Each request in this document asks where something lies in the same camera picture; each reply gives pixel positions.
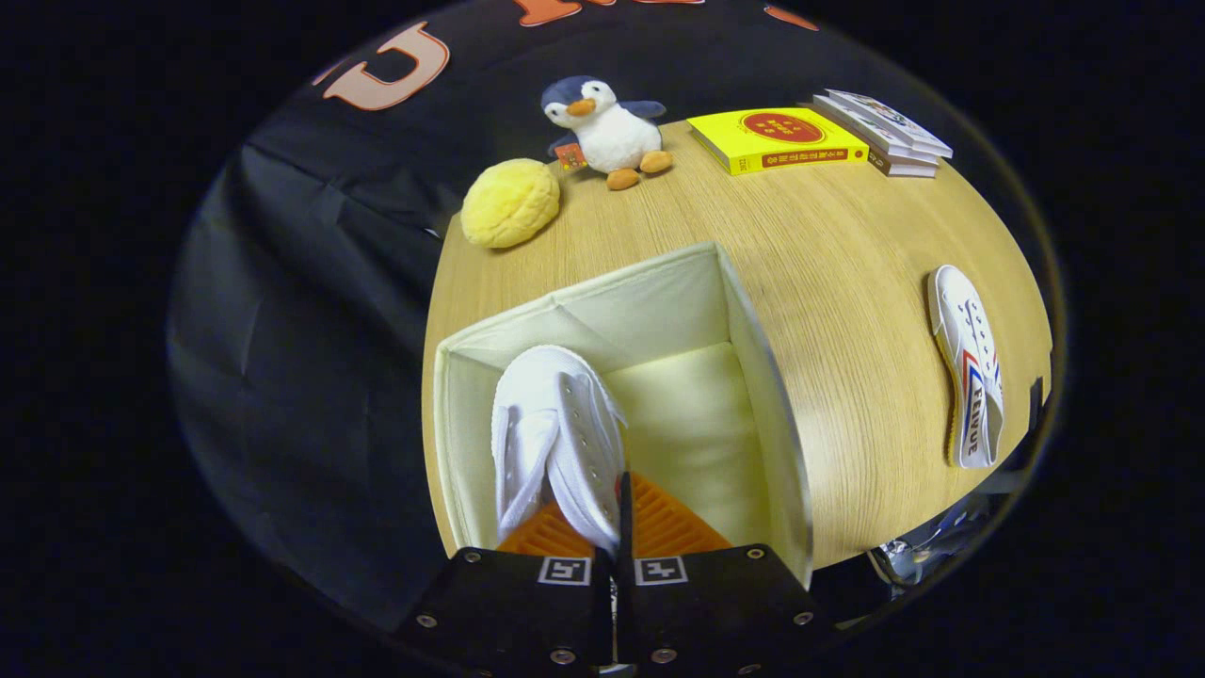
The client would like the penguin plush toy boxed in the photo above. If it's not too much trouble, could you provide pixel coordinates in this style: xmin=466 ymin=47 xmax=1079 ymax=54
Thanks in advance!
xmin=540 ymin=75 xmax=675 ymax=192

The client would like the beige fabric storage box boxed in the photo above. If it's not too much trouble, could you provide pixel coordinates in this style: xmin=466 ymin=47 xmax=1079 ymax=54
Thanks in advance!
xmin=433 ymin=240 xmax=815 ymax=589

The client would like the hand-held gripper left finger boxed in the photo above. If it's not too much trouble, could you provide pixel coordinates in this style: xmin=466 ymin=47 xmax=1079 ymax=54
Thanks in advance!
xmin=400 ymin=504 xmax=618 ymax=678

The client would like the yellow book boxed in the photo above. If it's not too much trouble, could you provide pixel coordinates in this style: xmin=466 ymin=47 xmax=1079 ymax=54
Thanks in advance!
xmin=686 ymin=106 xmax=870 ymax=177

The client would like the yellow round plush toy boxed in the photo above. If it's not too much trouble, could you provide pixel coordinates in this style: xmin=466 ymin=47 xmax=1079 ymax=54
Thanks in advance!
xmin=460 ymin=158 xmax=562 ymax=250

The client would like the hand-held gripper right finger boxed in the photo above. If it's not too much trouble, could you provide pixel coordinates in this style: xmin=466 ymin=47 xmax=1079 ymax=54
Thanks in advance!
xmin=617 ymin=471 xmax=825 ymax=678

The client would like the white shoe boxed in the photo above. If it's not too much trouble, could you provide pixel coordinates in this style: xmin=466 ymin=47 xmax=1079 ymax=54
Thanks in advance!
xmin=927 ymin=264 xmax=1005 ymax=470
xmin=490 ymin=344 xmax=630 ymax=557

